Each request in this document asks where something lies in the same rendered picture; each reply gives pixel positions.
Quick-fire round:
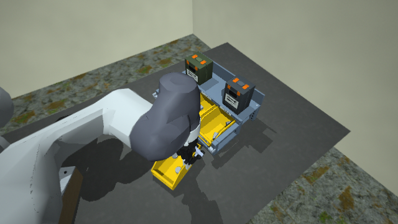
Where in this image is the light blue metal shelf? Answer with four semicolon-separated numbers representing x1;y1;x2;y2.
198;61;265;155

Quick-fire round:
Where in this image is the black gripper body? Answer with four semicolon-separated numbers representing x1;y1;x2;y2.
180;137;198;152

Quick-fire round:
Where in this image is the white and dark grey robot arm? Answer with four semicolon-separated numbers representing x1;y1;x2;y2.
0;72;201;224

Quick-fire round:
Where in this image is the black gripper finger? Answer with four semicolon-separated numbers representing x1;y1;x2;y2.
176;149;185;166
183;147;205;170

